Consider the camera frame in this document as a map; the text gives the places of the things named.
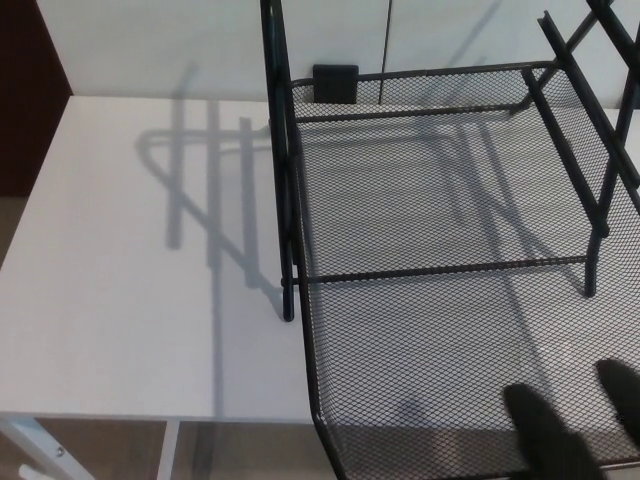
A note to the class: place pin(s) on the black mesh file tray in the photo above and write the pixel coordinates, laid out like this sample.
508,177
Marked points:
425,350

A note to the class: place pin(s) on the white cabinet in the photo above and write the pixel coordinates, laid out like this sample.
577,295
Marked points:
150,40

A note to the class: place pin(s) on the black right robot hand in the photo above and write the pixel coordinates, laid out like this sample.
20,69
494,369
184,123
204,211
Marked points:
545,440

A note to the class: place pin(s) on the white desk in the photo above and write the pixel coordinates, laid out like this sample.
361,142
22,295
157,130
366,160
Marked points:
100,250

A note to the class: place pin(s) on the dark brown wooden panel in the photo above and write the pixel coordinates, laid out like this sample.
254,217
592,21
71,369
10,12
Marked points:
25,100

